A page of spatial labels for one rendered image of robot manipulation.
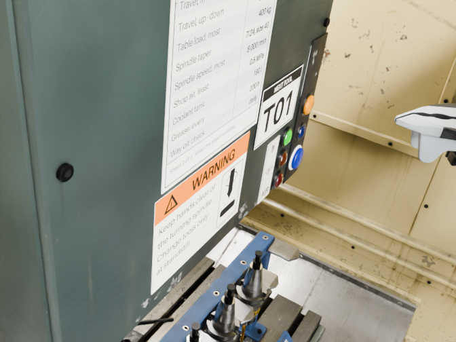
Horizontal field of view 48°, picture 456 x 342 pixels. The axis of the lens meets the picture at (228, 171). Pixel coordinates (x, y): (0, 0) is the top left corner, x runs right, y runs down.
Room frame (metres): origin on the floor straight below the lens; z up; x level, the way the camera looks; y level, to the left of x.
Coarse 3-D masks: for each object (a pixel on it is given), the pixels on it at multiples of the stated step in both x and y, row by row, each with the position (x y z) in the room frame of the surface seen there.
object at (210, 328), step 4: (212, 312) 0.68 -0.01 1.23; (212, 316) 0.68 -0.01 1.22; (208, 320) 0.66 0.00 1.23; (236, 320) 0.67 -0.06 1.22; (208, 324) 0.65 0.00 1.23; (236, 324) 0.66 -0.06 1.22; (208, 328) 0.64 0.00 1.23; (212, 328) 0.64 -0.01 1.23; (236, 328) 0.66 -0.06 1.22; (208, 332) 0.64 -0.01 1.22; (212, 332) 0.64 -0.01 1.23; (216, 332) 0.64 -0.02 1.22; (220, 332) 0.64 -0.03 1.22; (228, 332) 0.64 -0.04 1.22; (232, 332) 0.64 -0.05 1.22; (236, 332) 0.66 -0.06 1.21; (212, 336) 0.63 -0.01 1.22; (216, 336) 0.63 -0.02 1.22; (220, 336) 0.63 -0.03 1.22; (224, 336) 0.63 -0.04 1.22; (228, 336) 0.63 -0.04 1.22; (232, 336) 0.64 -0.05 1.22; (220, 340) 0.63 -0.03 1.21; (224, 340) 0.63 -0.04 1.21; (228, 340) 0.64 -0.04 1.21; (232, 340) 0.64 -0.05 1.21
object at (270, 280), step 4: (264, 272) 0.82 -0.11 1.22; (268, 272) 0.82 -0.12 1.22; (244, 276) 0.80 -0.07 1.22; (264, 276) 0.81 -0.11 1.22; (268, 276) 0.81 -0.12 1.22; (272, 276) 0.81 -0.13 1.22; (276, 276) 0.81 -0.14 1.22; (264, 280) 0.80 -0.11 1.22; (268, 280) 0.80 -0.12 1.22; (272, 280) 0.80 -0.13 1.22; (276, 280) 0.80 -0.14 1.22; (264, 284) 0.78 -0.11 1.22; (268, 284) 0.79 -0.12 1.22; (272, 284) 0.79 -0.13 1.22; (276, 284) 0.79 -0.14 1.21; (268, 288) 0.78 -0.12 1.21; (272, 288) 0.78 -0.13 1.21
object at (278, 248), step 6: (276, 240) 0.93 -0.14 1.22; (270, 246) 0.91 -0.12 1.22; (276, 246) 0.91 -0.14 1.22; (282, 246) 0.91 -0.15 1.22; (288, 246) 0.92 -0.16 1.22; (294, 246) 0.92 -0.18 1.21; (270, 252) 0.89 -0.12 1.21; (276, 252) 0.89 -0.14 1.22; (282, 252) 0.89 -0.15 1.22; (288, 252) 0.90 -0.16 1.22; (294, 252) 0.90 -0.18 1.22; (282, 258) 0.88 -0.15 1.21; (288, 258) 0.88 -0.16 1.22; (294, 258) 0.88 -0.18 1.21
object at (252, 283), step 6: (252, 270) 0.75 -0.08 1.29; (258, 270) 0.75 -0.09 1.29; (246, 276) 0.75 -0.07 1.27; (252, 276) 0.74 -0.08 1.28; (258, 276) 0.74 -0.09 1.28; (246, 282) 0.75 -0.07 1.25; (252, 282) 0.74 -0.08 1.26; (258, 282) 0.74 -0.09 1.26; (246, 288) 0.74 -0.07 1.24; (252, 288) 0.74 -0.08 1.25; (258, 288) 0.74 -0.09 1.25; (246, 294) 0.74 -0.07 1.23; (252, 294) 0.74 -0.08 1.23; (258, 294) 0.74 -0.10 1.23
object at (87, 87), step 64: (0, 0) 0.23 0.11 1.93; (64, 0) 0.25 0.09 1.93; (128, 0) 0.29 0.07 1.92; (320, 0) 0.58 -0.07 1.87; (0, 64) 0.23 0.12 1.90; (64, 64) 0.25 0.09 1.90; (128, 64) 0.29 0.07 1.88; (0, 128) 0.23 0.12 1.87; (64, 128) 0.25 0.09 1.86; (128, 128) 0.29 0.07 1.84; (0, 192) 0.24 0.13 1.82; (64, 192) 0.24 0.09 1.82; (128, 192) 0.29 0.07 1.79; (256, 192) 0.50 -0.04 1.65; (0, 256) 0.24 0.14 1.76; (64, 256) 0.24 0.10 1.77; (128, 256) 0.29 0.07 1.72; (192, 256) 0.38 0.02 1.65; (0, 320) 0.25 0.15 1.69; (64, 320) 0.23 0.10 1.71; (128, 320) 0.30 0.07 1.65
